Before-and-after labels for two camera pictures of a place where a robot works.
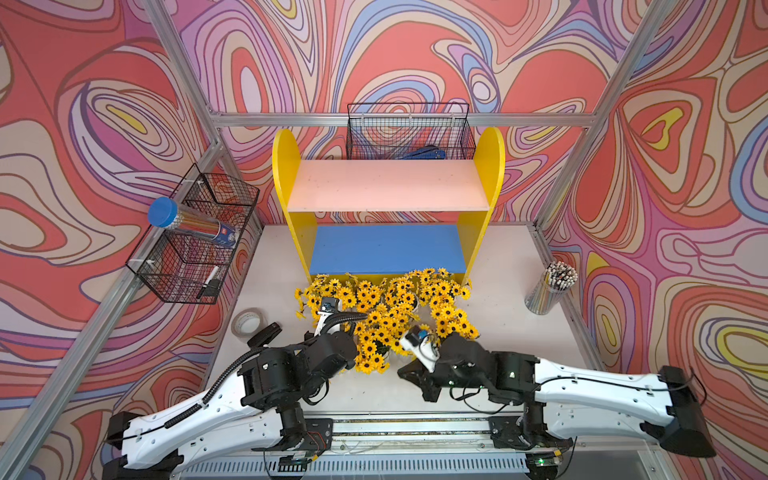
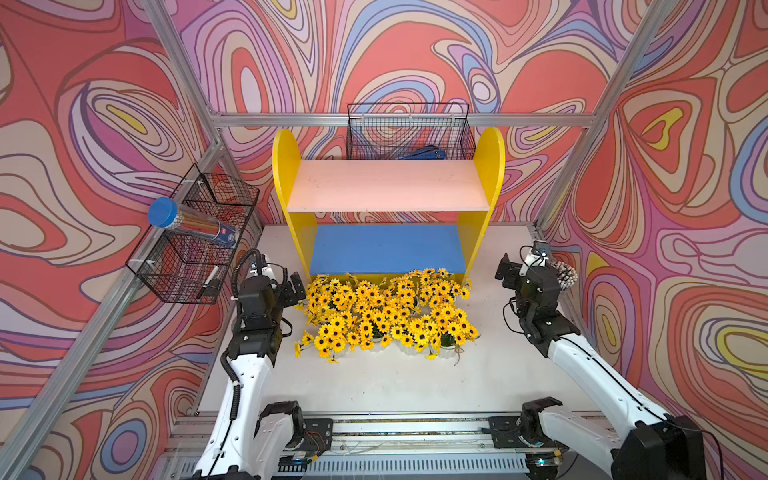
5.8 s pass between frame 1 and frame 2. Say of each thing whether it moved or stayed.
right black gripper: moved
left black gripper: moved
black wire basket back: stayed
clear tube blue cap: stayed
